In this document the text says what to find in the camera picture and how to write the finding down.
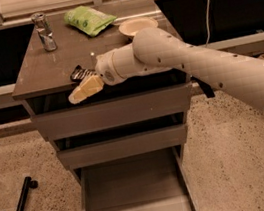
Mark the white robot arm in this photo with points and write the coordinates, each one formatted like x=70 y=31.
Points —
x=154 y=50

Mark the green chip bag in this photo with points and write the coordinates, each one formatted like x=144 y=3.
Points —
x=88 y=20

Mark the grey top drawer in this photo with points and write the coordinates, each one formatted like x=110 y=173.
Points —
x=112 y=113

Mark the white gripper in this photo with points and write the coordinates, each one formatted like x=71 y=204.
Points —
x=105 y=69

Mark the silver drink can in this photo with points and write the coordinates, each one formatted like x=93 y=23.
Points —
x=44 y=31

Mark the grey drawer cabinet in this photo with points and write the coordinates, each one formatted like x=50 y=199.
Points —
x=44 y=83

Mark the grey middle drawer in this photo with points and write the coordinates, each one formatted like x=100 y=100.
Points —
x=127 y=146

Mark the black rxbar chocolate wrapper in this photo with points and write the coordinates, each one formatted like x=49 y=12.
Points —
x=79 y=73

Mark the grey open bottom drawer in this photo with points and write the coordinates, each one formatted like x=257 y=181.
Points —
x=153 y=181

